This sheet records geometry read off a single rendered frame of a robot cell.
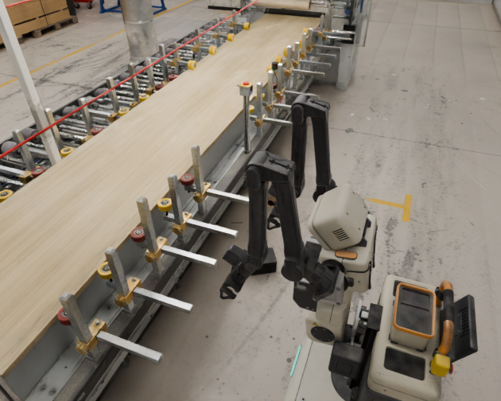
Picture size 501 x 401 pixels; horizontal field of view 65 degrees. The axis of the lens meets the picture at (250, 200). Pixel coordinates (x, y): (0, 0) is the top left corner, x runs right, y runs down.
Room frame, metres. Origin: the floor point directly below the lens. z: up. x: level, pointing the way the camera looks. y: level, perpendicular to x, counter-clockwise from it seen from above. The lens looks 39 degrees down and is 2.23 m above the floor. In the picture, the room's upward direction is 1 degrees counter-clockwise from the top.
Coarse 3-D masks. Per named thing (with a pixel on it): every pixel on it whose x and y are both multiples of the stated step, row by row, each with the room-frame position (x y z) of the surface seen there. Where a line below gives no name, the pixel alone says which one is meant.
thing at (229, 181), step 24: (240, 168) 2.28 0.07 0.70; (192, 216) 1.77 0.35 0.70; (192, 240) 1.60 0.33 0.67; (168, 264) 1.39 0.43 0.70; (144, 288) 1.23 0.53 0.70; (120, 312) 1.10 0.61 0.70; (144, 312) 1.13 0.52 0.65; (120, 336) 0.97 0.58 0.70; (96, 360) 0.85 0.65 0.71; (72, 384) 0.76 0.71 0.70
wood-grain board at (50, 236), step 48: (240, 48) 4.27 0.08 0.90; (192, 96) 3.04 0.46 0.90; (240, 96) 3.02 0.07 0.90; (96, 144) 2.29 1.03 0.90; (144, 144) 2.28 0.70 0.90; (192, 144) 2.27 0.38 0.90; (48, 192) 1.76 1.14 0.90; (96, 192) 1.76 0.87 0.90; (144, 192) 1.75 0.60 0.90; (0, 240) 1.37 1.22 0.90; (48, 240) 1.37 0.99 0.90; (96, 240) 1.37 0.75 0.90; (0, 288) 1.08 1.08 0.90; (48, 288) 1.08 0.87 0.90; (0, 336) 0.85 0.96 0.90
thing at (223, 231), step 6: (168, 216) 1.63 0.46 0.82; (174, 222) 1.62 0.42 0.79; (186, 222) 1.59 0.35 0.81; (192, 222) 1.58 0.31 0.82; (198, 222) 1.58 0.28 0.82; (198, 228) 1.56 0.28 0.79; (204, 228) 1.55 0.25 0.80; (210, 228) 1.53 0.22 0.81; (216, 228) 1.53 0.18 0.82; (222, 228) 1.53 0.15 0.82; (222, 234) 1.51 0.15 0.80; (228, 234) 1.49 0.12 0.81; (234, 234) 1.49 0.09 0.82
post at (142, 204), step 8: (136, 200) 1.33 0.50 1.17; (144, 200) 1.33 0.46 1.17; (144, 208) 1.32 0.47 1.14; (144, 216) 1.32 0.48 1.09; (144, 224) 1.33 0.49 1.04; (152, 224) 1.34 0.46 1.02; (144, 232) 1.33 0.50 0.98; (152, 232) 1.33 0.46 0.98; (152, 240) 1.32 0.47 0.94; (152, 248) 1.32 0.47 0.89; (152, 264) 1.33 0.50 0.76; (160, 264) 1.34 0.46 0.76
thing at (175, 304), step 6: (108, 282) 1.17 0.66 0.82; (114, 282) 1.17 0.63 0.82; (114, 288) 1.16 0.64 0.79; (138, 288) 1.14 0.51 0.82; (138, 294) 1.11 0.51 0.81; (144, 294) 1.10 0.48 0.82; (150, 294) 1.10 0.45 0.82; (156, 294) 1.10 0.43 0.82; (150, 300) 1.09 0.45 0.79; (156, 300) 1.08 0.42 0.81; (162, 300) 1.07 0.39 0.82; (168, 300) 1.07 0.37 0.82; (174, 300) 1.07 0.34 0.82; (168, 306) 1.06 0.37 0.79; (174, 306) 1.04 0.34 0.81; (180, 306) 1.04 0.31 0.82; (186, 306) 1.04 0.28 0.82; (192, 306) 1.04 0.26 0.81; (186, 312) 1.02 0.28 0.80
